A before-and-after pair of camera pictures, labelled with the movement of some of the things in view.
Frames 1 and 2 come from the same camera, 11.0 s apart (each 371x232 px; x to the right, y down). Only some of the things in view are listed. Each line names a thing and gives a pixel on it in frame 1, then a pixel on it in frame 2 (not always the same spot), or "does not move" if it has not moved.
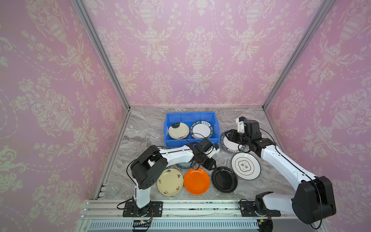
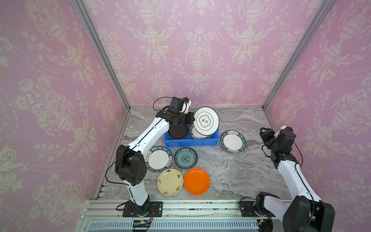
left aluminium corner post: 94,36 does not move
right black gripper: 235,137 -> 265,134
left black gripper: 210,166 -> 190,118
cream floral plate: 170,181 does not move
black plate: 224,179 -> 178,132
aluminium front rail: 222,215 does not move
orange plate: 196,181 does not move
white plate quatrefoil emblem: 246,166 -> 206,121
